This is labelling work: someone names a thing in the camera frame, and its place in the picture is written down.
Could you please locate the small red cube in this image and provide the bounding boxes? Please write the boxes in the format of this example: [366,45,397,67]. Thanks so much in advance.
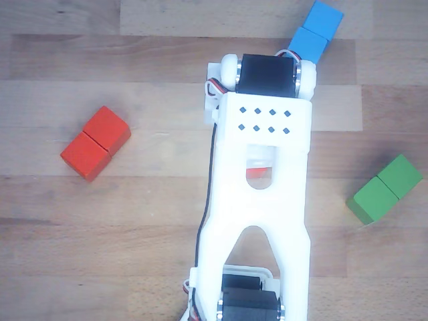
[245,167,270,180]

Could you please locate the long green block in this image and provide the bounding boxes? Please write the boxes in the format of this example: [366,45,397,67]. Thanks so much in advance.
[346,153,424,226]

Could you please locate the long blue block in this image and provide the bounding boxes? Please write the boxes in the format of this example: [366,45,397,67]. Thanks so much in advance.
[287,0,344,64]

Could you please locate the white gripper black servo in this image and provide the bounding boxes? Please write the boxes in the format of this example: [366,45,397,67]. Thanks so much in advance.
[247,147,277,169]

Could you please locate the long red block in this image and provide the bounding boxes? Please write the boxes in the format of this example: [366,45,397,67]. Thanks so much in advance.
[60,106,132,183]

